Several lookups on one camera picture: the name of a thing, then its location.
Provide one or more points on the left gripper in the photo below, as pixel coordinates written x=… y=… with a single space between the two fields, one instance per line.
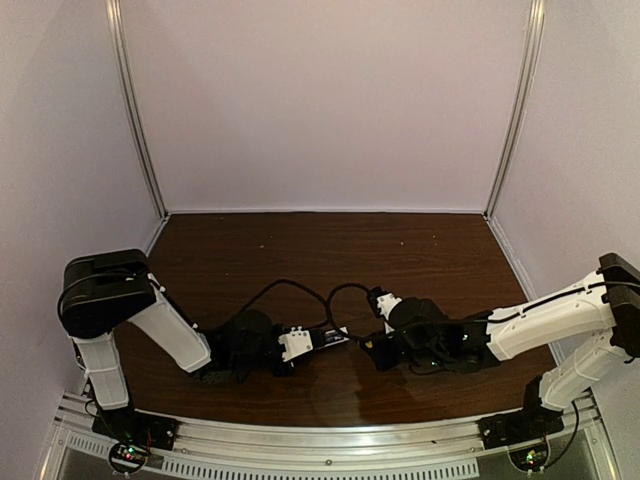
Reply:
x=316 y=340

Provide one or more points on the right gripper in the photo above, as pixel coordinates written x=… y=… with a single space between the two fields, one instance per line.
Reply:
x=382 y=351

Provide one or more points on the white remote control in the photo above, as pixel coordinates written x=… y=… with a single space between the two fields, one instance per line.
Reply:
x=332 y=337

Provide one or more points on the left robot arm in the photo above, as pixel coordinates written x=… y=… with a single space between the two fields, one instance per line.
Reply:
x=102 y=292

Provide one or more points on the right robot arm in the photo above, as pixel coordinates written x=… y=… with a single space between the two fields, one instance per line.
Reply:
x=604 y=305

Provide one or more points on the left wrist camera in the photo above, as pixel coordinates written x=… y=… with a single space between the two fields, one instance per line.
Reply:
x=295 y=343

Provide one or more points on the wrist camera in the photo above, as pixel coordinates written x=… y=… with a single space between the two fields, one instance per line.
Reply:
x=382 y=303
x=295 y=343

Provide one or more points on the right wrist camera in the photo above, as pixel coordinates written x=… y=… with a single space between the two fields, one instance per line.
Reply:
x=382 y=303

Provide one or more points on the front aluminium rail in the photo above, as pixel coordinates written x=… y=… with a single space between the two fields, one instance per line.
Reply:
x=202 y=449

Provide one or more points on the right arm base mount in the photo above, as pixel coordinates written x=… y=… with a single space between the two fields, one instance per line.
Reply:
x=526 y=432

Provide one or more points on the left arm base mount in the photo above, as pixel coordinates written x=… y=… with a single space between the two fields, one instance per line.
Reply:
x=135 y=434

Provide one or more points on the right aluminium frame post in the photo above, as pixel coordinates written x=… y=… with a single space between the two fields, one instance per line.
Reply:
x=529 y=61

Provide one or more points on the aluminium frame post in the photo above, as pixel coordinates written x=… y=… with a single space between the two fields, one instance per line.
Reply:
x=131 y=105
x=529 y=61

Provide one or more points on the left aluminium frame post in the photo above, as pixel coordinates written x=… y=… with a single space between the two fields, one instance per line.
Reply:
x=131 y=105

